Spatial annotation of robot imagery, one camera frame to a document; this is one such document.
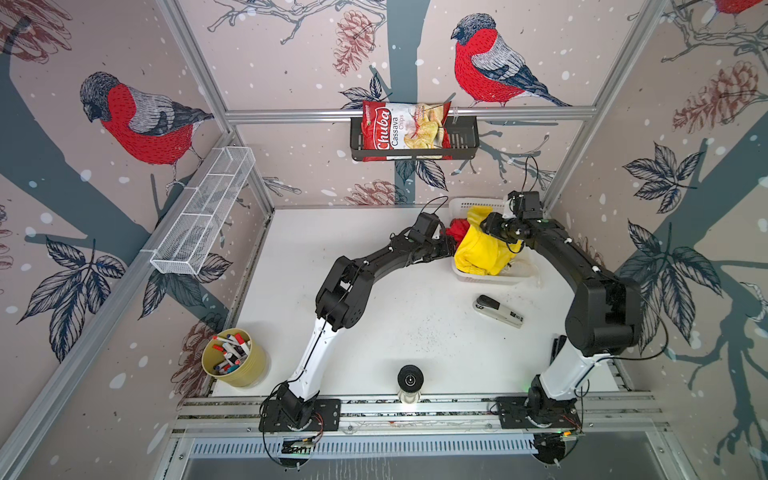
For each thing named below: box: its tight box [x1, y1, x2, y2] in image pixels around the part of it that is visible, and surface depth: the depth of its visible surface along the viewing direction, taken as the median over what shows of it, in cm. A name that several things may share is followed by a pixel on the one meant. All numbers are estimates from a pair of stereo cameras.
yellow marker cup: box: [202, 328, 266, 388], surface depth 74 cm
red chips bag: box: [361, 101, 452, 162], surface depth 90 cm
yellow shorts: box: [454, 207, 523, 276], surface depth 90 cm
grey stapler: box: [473, 295, 524, 328], surface depth 90 cm
